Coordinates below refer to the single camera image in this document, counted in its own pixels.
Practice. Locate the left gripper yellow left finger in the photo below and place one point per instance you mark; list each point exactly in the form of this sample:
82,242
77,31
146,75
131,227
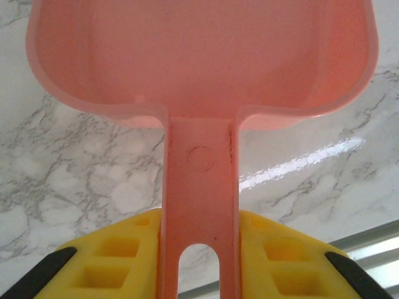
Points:
146,268

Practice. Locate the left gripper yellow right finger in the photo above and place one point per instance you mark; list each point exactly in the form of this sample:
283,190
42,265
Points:
252,268

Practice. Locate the pink plastic dustpan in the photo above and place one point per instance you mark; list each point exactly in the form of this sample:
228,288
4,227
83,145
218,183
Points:
199,62

